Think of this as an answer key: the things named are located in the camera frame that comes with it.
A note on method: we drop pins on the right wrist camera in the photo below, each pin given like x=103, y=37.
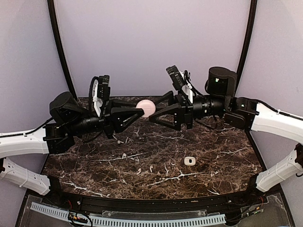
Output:
x=181, y=82

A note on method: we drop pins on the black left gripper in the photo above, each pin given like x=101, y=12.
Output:
x=119, y=114

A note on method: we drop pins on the black right frame post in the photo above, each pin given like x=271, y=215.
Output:
x=247, y=37

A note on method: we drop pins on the black front aluminium rail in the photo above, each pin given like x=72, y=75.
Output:
x=232, y=202

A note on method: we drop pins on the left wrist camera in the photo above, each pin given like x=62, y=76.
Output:
x=99, y=92

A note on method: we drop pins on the white charging case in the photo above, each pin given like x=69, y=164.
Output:
x=189, y=161

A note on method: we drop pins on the black frame post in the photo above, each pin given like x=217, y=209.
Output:
x=59, y=47
x=247, y=37

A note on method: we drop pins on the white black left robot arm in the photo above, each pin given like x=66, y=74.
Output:
x=56, y=136

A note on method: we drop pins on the pink earbud charging case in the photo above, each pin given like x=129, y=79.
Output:
x=148, y=107

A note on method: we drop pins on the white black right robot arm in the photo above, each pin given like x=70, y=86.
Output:
x=250, y=115

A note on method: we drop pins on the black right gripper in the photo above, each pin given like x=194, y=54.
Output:
x=183, y=112

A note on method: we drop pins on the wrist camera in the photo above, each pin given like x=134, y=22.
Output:
x=181, y=82
x=99, y=92

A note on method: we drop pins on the white slotted cable duct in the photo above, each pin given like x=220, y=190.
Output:
x=122, y=219

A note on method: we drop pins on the black left frame post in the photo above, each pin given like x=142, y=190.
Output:
x=59, y=47

